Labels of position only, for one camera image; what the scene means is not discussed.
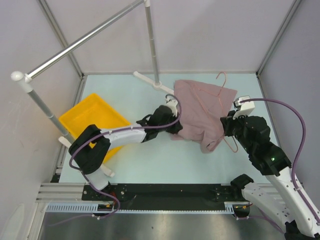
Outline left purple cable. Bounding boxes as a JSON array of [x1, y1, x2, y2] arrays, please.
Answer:
[[47, 93, 183, 227]]

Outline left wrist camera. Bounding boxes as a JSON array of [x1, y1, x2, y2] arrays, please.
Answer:
[[165, 94, 181, 118]]

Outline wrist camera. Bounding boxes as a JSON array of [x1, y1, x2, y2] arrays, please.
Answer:
[[165, 94, 181, 118], [233, 95, 255, 120]]

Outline pink tank top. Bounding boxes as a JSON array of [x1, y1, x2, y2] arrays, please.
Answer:
[[170, 79, 238, 154]]

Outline pink wire hanger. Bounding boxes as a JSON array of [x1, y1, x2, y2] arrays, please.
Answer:
[[189, 71, 239, 153]]

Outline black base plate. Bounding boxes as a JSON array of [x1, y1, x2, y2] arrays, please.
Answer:
[[81, 183, 253, 211]]

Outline yellow plastic bin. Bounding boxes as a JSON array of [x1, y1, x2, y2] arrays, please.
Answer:
[[58, 92, 132, 164]]

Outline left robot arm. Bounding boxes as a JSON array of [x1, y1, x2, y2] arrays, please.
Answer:
[[68, 99, 183, 200]]

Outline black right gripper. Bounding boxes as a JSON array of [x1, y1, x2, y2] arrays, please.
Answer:
[[220, 109, 255, 154]]

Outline white clothes rack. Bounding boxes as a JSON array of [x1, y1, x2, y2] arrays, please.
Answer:
[[10, 0, 185, 178]]

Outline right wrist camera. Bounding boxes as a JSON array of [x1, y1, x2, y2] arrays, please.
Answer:
[[233, 95, 255, 120]]

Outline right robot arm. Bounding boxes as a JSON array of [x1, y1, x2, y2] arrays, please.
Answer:
[[220, 110, 320, 240]]

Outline white cable duct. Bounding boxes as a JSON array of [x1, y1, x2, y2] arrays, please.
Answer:
[[45, 202, 251, 214]]

